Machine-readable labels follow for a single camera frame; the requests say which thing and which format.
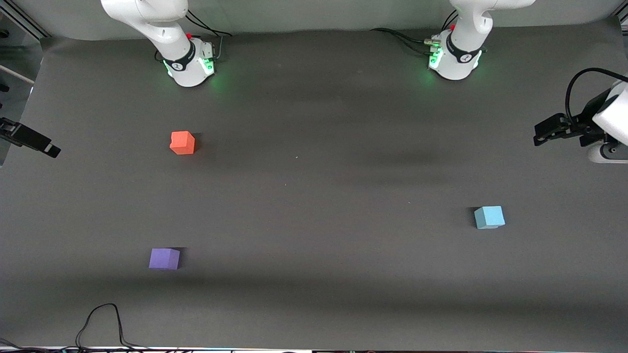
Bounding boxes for black left arm base cables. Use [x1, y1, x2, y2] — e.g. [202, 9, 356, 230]
[369, 9, 459, 57]

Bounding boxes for black arm base cables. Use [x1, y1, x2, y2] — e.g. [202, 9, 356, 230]
[154, 9, 233, 63]
[369, 9, 459, 57]

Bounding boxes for thin black looped cable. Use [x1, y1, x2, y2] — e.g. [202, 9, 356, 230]
[0, 303, 162, 353]

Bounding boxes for light blue foam block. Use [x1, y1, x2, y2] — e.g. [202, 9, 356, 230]
[473, 205, 506, 230]

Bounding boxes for aluminium frame rail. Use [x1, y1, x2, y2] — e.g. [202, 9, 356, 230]
[0, 0, 51, 41]

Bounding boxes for orange foam block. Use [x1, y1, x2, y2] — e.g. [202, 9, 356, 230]
[169, 130, 196, 156]

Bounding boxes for dark grey table mat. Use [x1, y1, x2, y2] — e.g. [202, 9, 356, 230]
[0, 19, 628, 352]

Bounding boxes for purple foam block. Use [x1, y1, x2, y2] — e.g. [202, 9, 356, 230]
[148, 248, 181, 271]

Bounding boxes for black right arm base cables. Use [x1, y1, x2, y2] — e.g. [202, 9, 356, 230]
[154, 9, 233, 63]

